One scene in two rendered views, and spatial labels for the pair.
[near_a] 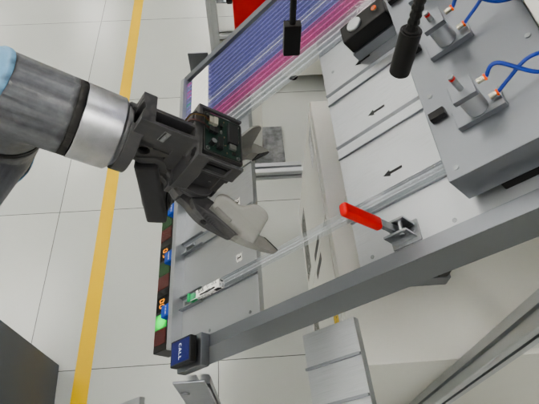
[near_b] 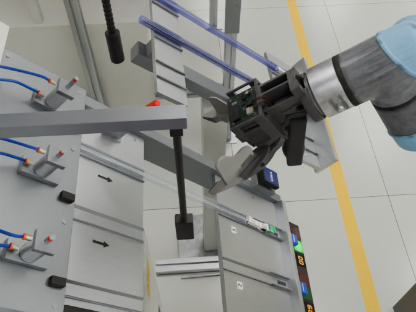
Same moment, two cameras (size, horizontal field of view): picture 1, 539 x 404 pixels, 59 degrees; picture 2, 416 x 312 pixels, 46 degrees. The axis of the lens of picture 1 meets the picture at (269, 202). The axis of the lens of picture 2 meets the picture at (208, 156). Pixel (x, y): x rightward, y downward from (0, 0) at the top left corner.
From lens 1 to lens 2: 0.80 m
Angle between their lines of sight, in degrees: 70
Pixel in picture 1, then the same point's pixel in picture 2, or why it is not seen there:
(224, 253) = (247, 245)
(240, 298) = (230, 198)
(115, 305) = not seen: outside the picture
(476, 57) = (30, 139)
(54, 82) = (353, 54)
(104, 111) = (320, 65)
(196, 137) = (259, 87)
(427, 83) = (69, 160)
